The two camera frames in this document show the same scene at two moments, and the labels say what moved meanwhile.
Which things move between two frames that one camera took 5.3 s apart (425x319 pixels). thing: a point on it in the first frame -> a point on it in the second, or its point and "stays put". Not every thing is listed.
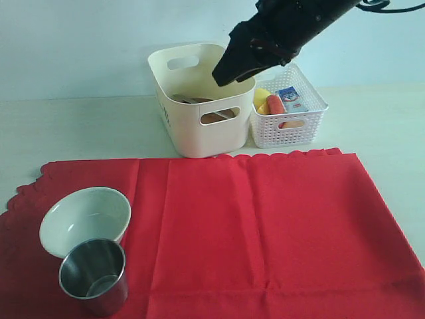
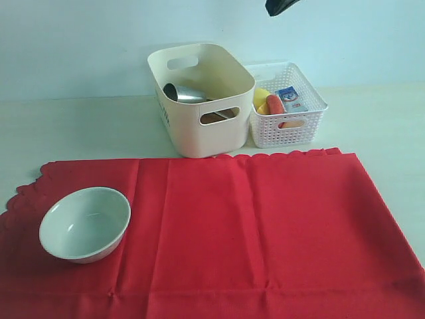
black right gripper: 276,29 -> 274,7
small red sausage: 274,104 stays put
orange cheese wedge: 263,109 stays put
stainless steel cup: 93,272 -> 185,95
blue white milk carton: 291,100 stays put
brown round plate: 207,117 stays put
